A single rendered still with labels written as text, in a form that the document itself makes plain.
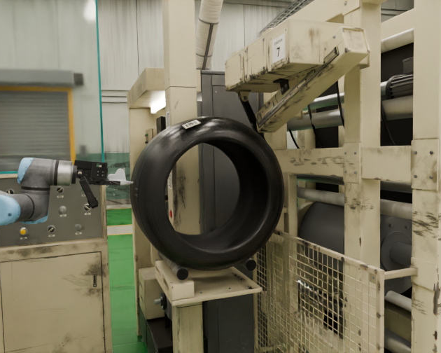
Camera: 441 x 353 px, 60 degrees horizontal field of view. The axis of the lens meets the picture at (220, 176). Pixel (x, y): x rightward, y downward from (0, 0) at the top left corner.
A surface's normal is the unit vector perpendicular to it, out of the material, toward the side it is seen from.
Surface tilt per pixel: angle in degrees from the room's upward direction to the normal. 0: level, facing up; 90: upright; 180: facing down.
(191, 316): 90
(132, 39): 90
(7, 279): 90
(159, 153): 64
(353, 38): 72
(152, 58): 90
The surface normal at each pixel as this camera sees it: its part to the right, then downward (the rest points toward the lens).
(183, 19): 0.33, 0.05
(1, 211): -0.02, 0.04
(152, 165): -0.41, -0.26
